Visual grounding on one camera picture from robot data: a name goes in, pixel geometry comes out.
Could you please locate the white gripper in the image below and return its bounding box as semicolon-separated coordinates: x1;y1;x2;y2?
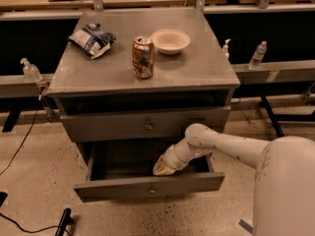
153;145;189;176

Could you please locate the grey drawer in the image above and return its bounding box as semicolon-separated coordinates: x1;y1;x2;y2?
74;137;224;202
61;106;230;142

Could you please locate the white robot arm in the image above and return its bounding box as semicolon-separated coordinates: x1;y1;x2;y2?
153;124;315;236

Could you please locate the grey top drawer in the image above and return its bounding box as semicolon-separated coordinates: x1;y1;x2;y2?
61;106;230;142

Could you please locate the grey drawer cabinet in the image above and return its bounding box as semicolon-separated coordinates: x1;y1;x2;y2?
48;9;239;202

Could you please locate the black stand foot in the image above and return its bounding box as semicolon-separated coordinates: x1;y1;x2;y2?
54;207;74;236

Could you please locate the black table leg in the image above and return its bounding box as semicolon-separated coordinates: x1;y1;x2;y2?
261;95;284;138

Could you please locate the orange soda can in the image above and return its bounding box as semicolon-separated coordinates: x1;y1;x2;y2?
132;36;155;79

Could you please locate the white bowl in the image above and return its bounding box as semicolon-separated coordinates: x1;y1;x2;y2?
151;29;190;55

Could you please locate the small white pump bottle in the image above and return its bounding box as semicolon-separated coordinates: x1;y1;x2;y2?
222;39;230;59

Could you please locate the blue white chip bag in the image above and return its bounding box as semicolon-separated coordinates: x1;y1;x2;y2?
68;24;116;59

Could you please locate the clear water bottle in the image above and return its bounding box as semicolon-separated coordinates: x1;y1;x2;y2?
249;41;267;70

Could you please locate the left sanitizer pump bottle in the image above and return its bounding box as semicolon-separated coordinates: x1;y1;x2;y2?
21;58;43;83

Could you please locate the black floor cable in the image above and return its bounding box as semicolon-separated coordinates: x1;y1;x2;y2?
0;95;72;236

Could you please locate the grey metal rail barrier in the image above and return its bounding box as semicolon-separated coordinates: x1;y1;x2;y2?
0;60;315;98

